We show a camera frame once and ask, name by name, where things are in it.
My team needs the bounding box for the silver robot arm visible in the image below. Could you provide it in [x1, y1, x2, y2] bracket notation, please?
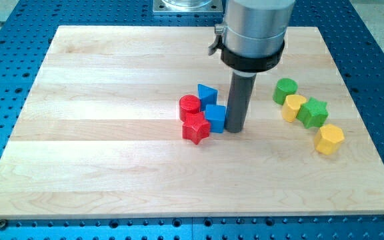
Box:
[208, 0, 295, 73]

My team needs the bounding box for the green star block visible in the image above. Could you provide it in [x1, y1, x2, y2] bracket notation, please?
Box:
[297, 97, 329, 129]

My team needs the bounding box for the blue triangle block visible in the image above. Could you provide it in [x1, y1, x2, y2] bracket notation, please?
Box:
[197, 84, 218, 111]

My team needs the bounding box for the red cylinder block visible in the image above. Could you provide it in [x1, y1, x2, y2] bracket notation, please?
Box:
[179, 95, 201, 121]

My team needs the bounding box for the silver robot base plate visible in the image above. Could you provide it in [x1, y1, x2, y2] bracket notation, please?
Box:
[153, 0, 223, 14]

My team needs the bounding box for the light wooden board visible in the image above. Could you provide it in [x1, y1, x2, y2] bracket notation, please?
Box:
[0, 26, 384, 219]

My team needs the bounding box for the green cylinder block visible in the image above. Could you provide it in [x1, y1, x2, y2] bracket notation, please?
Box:
[273, 78, 298, 105]

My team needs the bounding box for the red star block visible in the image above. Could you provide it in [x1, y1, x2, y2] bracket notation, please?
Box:
[182, 112, 211, 145]

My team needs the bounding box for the yellow heart block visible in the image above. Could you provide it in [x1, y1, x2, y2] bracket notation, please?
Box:
[281, 94, 307, 122]

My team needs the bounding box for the yellow hexagon block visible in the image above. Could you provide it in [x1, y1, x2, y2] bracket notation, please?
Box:
[313, 124, 345, 155]

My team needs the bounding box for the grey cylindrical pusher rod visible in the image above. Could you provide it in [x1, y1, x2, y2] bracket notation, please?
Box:
[225, 70, 257, 133]

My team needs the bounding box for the blue perforated metal table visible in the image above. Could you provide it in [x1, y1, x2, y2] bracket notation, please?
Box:
[0, 1, 384, 239]

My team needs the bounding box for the blue cube block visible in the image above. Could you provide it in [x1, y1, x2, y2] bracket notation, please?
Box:
[205, 104, 226, 133]

